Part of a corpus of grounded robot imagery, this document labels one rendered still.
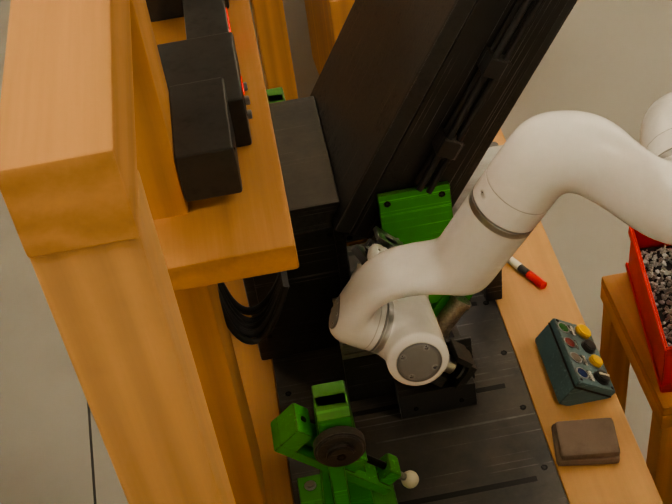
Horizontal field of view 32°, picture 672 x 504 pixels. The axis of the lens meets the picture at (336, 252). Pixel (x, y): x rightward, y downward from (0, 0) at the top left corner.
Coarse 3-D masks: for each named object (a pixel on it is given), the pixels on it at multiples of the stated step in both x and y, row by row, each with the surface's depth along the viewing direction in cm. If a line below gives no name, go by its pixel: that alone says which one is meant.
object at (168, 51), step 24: (168, 0) 171; (168, 48) 153; (192, 48) 153; (216, 48) 152; (168, 72) 149; (192, 72) 149; (216, 72) 148; (240, 72) 159; (240, 96) 144; (240, 120) 145; (240, 144) 148
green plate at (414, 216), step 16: (384, 192) 180; (400, 192) 180; (416, 192) 180; (432, 192) 180; (448, 192) 180; (384, 208) 180; (400, 208) 181; (416, 208) 181; (432, 208) 181; (448, 208) 182; (384, 224) 182; (400, 224) 182; (416, 224) 182; (432, 224) 183; (400, 240) 183; (416, 240) 184
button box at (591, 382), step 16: (560, 320) 200; (544, 336) 200; (560, 336) 197; (576, 336) 199; (544, 352) 199; (560, 352) 195; (576, 352) 195; (592, 352) 197; (560, 368) 194; (576, 368) 191; (592, 368) 194; (560, 384) 193; (576, 384) 189; (592, 384) 190; (608, 384) 193; (560, 400) 192; (576, 400) 192; (592, 400) 193
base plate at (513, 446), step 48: (480, 336) 206; (288, 384) 203; (480, 384) 198; (384, 432) 193; (432, 432) 192; (480, 432) 191; (528, 432) 190; (432, 480) 185; (480, 480) 184; (528, 480) 183
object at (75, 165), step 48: (48, 0) 101; (96, 0) 100; (48, 48) 95; (96, 48) 94; (48, 96) 90; (96, 96) 89; (0, 144) 86; (48, 144) 86; (96, 144) 85; (48, 192) 86; (96, 192) 87; (48, 240) 89; (96, 240) 90
